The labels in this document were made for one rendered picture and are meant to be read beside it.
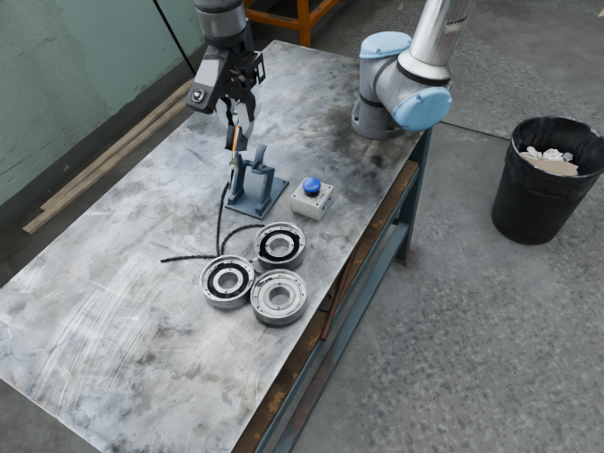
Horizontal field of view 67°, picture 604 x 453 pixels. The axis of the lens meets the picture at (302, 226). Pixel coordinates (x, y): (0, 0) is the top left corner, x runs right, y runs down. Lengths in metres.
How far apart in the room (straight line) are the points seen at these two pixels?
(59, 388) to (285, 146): 0.72
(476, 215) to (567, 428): 0.89
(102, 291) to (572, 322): 1.58
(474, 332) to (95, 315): 1.30
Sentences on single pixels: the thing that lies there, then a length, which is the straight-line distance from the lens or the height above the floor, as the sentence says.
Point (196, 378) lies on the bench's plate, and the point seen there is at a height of 0.80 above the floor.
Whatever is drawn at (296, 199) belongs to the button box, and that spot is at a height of 0.84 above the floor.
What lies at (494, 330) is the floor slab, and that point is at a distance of 1.84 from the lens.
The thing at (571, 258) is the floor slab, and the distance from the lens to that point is 2.13.
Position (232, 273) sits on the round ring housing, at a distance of 0.91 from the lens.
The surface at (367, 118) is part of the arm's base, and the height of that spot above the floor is 0.85.
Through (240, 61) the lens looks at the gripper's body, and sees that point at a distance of 0.86.
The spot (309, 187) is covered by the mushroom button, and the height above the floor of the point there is 0.87.
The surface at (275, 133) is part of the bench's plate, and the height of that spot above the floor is 0.80.
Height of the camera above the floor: 1.56
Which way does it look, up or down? 50 degrees down
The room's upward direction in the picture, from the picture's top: 6 degrees counter-clockwise
